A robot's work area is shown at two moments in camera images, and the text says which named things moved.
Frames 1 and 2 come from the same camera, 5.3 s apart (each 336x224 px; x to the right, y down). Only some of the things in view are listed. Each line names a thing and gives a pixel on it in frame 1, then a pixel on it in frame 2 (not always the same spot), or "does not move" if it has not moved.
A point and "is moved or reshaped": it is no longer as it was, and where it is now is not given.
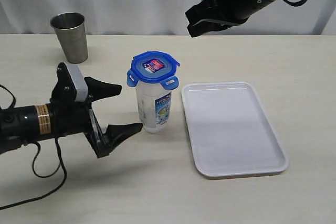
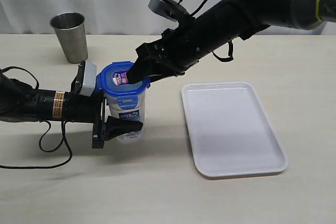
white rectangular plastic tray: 231,132 does not move
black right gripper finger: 206,9 → 143,67
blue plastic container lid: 154,67 is moved or reshaped
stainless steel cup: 71,29 does not move
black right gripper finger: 206,26 → 158,71
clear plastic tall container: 154,103 → 130,108
